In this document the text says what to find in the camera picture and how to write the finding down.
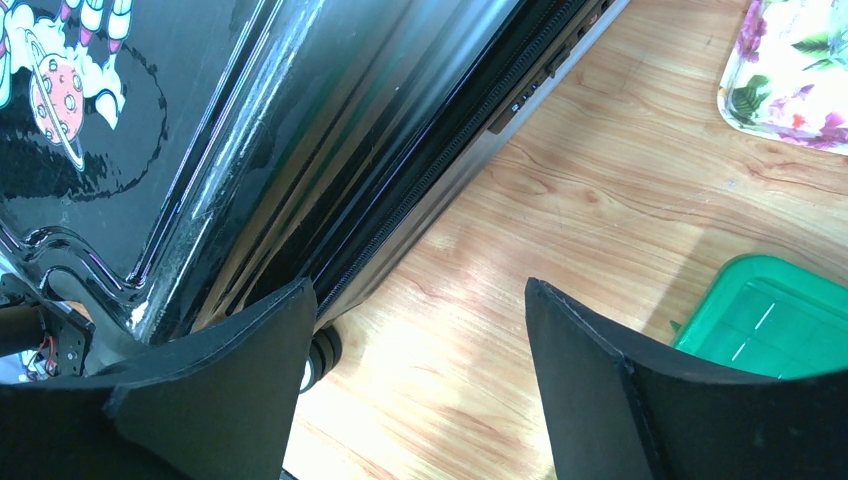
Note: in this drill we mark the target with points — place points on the green plastic tray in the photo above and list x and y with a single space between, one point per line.
767 316

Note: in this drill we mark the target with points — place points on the floral placemat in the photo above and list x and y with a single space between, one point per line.
786 77

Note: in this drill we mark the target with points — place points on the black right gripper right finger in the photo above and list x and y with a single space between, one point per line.
620 405

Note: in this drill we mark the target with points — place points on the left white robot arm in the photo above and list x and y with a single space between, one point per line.
47 339

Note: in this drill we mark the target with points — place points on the astronaut print suitcase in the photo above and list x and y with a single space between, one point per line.
166 164

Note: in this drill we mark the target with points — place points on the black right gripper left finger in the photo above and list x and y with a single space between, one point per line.
216 404

